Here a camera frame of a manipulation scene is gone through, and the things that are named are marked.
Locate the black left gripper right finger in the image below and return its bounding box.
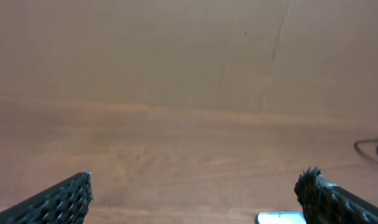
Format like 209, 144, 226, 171
294, 167, 378, 224

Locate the black USB charging cable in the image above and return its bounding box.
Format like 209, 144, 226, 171
353, 136, 378, 169

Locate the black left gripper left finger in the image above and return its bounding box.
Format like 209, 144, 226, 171
0, 172, 93, 224

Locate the blue Galaxy smartphone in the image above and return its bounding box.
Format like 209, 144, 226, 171
255, 212, 306, 224

